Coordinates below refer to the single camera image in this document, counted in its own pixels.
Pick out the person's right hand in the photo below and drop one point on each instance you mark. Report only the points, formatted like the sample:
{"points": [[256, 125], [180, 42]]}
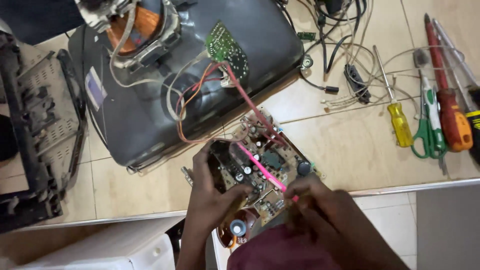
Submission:
{"points": [[330, 217]]}

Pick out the person's left hand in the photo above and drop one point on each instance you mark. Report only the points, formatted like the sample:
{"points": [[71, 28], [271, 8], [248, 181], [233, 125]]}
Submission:
{"points": [[204, 206]]}

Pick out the person's right fingers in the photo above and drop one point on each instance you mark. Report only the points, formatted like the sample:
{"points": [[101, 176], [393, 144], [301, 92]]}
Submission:
{"points": [[305, 198]]}

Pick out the brown main circuit board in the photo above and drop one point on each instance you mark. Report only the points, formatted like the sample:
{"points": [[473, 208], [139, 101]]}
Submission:
{"points": [[270, 157]]}

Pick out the pink slim hand tool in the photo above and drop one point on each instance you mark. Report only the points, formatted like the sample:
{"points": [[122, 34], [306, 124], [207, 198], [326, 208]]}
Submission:
{"points": [[258, 167]]}

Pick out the maroon clothing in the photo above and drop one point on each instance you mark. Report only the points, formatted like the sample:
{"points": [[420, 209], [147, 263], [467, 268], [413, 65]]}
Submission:
{"points": [[281, 251]]}

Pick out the black connector block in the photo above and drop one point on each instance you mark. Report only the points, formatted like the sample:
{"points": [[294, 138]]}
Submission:
{"points": [[356, 82]]}

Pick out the grey cabinet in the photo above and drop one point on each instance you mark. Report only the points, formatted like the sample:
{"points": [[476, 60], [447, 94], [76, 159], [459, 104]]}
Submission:
{"points": [[448, 228]]}

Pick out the white and green tool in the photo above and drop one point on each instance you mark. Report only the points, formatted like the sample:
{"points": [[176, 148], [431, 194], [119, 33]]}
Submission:
{"points": [[433, 108]]}

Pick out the tiny green circuit board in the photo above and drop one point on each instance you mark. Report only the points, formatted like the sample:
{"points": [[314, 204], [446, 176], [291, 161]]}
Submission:
{"points": [[306, 36]]}

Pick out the dark grey picture tube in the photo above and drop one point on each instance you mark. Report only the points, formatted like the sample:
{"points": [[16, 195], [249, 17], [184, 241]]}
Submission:
{"points": [[262, 41]]}

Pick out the green neck circuit board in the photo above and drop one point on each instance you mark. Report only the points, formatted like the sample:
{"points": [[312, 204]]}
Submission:
{"points": [[225, 48]]}

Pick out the white plastic stool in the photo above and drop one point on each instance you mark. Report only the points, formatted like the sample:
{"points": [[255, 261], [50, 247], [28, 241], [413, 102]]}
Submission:
{"points": [[112, 247]]}

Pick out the copper deflection yoke coil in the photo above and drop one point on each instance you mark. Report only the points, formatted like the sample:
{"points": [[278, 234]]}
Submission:
{"points": [[148, 22]]}

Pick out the black plastic television casing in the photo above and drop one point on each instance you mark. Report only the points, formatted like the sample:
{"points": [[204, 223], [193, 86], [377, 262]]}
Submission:
{"points": [[45, 112]]}

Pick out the black round object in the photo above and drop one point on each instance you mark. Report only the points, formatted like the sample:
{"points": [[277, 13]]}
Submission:
{"points": [[6, 137]]}

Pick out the dark cloth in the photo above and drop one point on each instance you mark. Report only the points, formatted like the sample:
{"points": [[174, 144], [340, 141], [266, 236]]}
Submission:
{"points": [[37, 17]]}

